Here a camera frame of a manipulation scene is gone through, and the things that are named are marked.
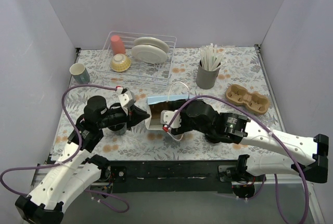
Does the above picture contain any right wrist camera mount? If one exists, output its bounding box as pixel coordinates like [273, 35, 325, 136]
[160, 110, 182, 132]

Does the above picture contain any yellow patterned bowl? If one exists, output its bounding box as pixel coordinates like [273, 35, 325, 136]
[110, 54, 131, 72]

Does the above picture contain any stack of black lids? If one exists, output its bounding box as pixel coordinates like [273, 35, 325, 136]
[205, 134, 228, 143]

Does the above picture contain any small white mug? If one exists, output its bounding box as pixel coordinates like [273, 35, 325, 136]
[69, 63, 90, 84]

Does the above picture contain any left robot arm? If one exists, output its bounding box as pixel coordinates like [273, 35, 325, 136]
[15, 94, 149, 223]

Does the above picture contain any front white plate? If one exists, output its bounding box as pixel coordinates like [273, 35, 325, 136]
[131, 45, 168, 63]

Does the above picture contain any pink plastic cup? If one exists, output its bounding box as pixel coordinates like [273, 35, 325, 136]
[110, 35, 126, 55]

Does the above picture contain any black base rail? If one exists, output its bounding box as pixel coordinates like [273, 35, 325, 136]
[70, 160, 268, 193]

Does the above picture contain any light blue paper bag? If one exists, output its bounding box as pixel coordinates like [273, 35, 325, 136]
[145, 81, 193, 141]

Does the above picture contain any grey straw holder cup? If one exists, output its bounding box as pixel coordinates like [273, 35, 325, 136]
[196, 61, 220, 89]

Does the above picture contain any white plate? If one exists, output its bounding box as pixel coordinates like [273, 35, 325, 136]
[131, 45, 168, 63]
[133, 37, 169, 53]

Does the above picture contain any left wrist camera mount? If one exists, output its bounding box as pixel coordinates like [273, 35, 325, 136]
[116, 86, 136, 115]

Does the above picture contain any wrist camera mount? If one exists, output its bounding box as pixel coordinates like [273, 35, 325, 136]
[116, 86, 136, 115]
[160, 110, 182, 132]

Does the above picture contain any floral table mat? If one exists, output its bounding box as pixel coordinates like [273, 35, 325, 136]
[66, 47, 271, 160]

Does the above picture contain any brown cardboard cup carrier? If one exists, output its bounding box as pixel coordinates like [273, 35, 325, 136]
[225, 84, 270, 115]

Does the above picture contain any rear white plate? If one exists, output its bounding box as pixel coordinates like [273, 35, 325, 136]
[133, 37, 169, 53]

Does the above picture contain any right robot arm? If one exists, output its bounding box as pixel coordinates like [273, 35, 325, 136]
[161, 96, 329, 183]

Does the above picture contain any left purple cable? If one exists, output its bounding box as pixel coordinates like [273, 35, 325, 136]
[0, 84, 124, 199]

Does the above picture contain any white wire dish rack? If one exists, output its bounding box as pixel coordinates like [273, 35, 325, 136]
[95, 31, 176, 86]

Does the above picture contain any bundle of white straws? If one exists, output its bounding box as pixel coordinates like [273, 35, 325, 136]
[199, 43, 227, 71]

